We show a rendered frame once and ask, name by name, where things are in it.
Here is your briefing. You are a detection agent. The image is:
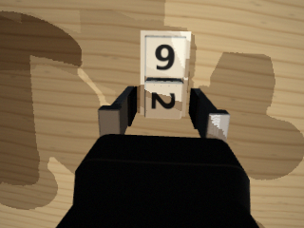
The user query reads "beige cube with black number 2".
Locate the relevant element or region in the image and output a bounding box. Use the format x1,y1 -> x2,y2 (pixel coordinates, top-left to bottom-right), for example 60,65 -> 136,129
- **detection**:
144,77 -> 183,120

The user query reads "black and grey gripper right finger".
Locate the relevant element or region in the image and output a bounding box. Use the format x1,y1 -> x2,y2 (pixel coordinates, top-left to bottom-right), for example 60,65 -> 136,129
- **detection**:
188,88 -> 230,142

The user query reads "white shallow tray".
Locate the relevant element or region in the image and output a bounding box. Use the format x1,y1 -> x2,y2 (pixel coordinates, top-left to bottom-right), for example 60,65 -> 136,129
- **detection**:
141,30 -> 191,117

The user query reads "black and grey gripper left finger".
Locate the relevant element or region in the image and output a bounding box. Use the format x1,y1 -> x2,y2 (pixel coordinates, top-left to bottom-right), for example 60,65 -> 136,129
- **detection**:
98,86 -> 137,137

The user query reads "tan wooden cube with black digit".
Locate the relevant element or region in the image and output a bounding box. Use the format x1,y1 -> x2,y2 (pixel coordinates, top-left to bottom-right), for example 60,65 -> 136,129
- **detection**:
144,36 -> 186,78

